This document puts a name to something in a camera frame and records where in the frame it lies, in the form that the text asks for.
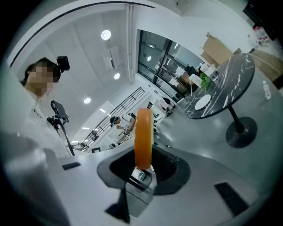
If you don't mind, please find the dark glass window wall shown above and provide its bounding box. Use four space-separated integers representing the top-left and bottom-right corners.
137 29 205 101

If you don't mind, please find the white plate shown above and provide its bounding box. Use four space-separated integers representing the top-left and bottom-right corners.
194 94 212 110

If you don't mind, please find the group of water bottles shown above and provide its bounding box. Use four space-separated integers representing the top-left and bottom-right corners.
251 25 271 47

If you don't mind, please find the ceiling air vent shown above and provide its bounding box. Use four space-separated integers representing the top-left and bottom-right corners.
101 45 122 72

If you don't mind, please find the clear water bottle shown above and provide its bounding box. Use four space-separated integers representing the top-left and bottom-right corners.
262 80 272 100

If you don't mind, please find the cardboard box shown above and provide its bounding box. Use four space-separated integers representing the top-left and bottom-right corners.
201 32 235 67

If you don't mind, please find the yellow cloth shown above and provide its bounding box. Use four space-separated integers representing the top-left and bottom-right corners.
134 107 153 171

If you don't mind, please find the black stair railing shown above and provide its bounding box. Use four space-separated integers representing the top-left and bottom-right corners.
82 87 149 152

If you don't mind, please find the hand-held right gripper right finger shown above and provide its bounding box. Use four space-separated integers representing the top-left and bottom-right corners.
132 145 266 226

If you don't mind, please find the green leafy plant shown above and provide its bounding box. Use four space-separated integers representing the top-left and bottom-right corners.
199 72 213 91

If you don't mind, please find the person's grey shirt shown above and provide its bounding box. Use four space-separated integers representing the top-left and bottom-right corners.
21 94 73 157

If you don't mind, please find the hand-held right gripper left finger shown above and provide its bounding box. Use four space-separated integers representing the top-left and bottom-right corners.
44 147 136 226

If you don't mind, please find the black marble round table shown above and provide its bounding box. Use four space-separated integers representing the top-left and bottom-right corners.
184 53 258 149

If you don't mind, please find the wooden slatted bench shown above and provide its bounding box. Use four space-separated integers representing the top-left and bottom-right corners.
249 49 283 89

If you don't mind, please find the black cabinet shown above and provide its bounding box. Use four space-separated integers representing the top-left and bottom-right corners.
242 0 279 41

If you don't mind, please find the black head-mounted camera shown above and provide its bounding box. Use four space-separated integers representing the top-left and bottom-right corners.
56 56 71 73

